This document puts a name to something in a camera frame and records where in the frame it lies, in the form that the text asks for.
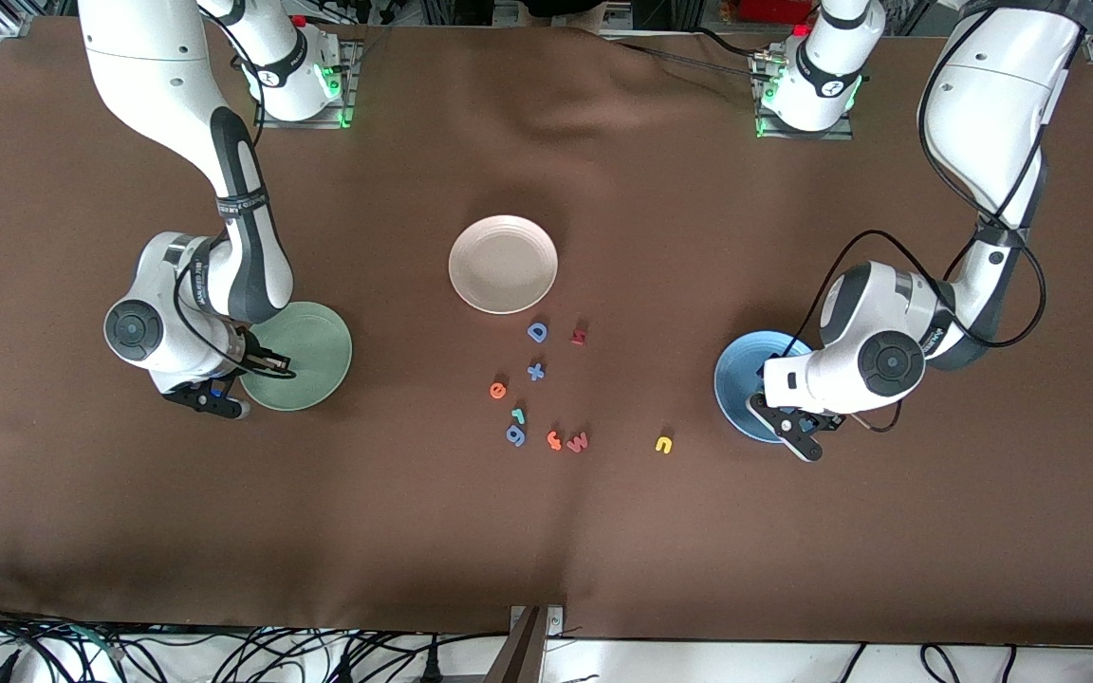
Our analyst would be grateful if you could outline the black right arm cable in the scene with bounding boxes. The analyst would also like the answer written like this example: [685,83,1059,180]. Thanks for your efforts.
[172,9,296,380]

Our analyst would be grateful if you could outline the green round plate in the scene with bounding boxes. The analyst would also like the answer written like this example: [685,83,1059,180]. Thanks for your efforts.
[241,302,354,412]

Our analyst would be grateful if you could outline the black camera bracket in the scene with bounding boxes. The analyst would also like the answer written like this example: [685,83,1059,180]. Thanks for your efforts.
[163,379,242,418]
[747,394,825,464]

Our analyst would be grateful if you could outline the grey metal bracket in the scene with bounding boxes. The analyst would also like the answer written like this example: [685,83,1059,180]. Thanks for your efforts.
[510,604,566,637]

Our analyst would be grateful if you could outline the black left camera bracket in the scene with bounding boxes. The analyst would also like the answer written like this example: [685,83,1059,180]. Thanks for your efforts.
[747,394,825,464]

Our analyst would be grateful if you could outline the blue round plate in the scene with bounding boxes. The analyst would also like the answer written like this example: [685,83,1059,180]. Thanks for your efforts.
[713,330,818,445]

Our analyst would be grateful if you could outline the thin black cable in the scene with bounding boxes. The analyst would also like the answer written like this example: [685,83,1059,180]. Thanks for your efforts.
[599,27,780,82]

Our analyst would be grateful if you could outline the red box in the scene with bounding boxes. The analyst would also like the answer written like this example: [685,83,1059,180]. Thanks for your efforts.
[741,0,813,25]

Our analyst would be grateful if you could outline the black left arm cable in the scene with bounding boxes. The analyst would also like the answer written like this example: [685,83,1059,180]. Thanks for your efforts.
[788,5,1050,435]

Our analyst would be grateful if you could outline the white round plate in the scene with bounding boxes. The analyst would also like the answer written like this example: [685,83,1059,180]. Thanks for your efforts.
[448,215,559,315]

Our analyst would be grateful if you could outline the grey left arm base plate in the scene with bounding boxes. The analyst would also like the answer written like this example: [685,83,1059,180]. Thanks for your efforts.
[753,49,856,141]

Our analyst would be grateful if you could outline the dark brown post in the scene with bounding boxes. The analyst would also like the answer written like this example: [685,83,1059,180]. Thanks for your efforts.
[485,607,547,683]

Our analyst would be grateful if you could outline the black right camera bracket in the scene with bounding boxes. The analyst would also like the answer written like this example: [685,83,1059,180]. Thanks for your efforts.
[163,379,242,418]

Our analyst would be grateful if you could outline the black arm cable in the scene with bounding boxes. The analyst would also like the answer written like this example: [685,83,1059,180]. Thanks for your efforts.
[788,5,1050,435]
[172,9,296,380]

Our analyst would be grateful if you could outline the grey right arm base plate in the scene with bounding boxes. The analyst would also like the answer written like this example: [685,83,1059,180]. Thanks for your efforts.
[254,40,356,129]

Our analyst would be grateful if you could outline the brown table cloth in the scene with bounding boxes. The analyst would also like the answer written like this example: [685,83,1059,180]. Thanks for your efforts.
[0,17,1093,650]

